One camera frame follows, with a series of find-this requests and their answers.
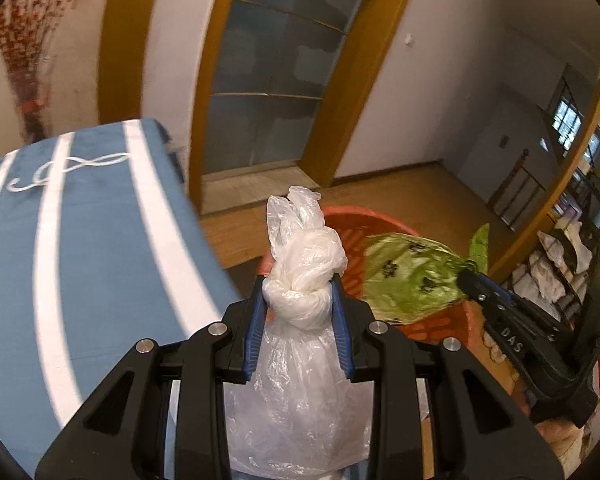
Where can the red berry branch decoration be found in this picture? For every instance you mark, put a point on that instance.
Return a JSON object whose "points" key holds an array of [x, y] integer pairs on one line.
{"points": [[20, 35]]}

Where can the window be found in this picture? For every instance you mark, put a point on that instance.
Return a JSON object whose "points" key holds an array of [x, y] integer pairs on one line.
{"points": [[566, 121]]}

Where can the white crumpled cloth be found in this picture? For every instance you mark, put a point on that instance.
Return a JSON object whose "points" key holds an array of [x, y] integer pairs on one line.
{"points": [[550, 250], [580, 240]]}

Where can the wooden chair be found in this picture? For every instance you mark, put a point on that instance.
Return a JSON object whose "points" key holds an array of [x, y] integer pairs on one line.
{"points": [[517, 195]]}

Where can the green printed plastic bag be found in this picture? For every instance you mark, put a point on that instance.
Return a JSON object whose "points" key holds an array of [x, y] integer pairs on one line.
{"points": [[405, 270]]}

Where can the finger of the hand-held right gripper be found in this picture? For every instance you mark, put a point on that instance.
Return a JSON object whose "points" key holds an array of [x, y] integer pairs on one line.
{"points": [[515, 345], [545, 325]]}

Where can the person's right hand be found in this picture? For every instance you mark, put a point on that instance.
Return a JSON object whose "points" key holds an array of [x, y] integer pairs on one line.
{"points": [[562, 440]]}

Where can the orange plastic basket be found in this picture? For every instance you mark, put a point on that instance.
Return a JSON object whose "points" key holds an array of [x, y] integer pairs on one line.
{"points": [[350, 225]]}

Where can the white plastic bag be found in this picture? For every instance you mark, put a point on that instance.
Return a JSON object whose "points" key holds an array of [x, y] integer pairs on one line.
{"points": [[300, 280]]}

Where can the glass floor vase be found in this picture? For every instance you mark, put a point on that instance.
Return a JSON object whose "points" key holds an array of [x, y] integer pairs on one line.
{"points": [[32, 115]]}

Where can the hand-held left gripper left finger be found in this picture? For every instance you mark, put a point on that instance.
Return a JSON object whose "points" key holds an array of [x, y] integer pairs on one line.
{"points": [[252, 330]]}

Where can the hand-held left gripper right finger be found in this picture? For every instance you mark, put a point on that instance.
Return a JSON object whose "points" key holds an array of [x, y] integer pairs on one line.
{"points": [[341, 330]]}

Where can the wooden shelf rack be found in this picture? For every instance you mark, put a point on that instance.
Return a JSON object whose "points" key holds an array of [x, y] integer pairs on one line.
{"points": [[547, 210]]}

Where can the glass door with wooden frame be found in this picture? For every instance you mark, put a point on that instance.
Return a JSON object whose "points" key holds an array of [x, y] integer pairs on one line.
{"points": [[265, 60]]}

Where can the grey door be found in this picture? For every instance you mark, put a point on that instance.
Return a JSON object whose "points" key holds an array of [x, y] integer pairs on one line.
{"points": [[505, 120]]}

